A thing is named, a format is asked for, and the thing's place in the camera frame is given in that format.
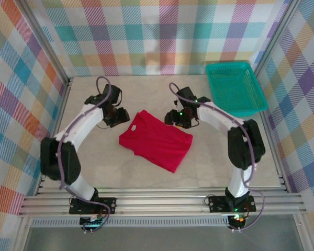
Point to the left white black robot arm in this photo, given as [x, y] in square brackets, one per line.
[81, 123]

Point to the teal plastic basket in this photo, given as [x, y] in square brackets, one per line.
[235, 86]

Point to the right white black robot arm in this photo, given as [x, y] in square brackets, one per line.
[214, 115]

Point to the red t-shirt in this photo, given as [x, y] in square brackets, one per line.
[159, 143]

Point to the aluminium side rail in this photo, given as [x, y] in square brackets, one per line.
[63, 104]
[266, 123]

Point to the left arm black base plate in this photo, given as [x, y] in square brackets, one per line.
[108, 202]

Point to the aluminium mounting rail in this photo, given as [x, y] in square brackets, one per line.
[159, 202]

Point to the aluminium frame post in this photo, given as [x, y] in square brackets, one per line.
[277, 34]
[42, 39]

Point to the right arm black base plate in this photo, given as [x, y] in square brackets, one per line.
[215, 204]

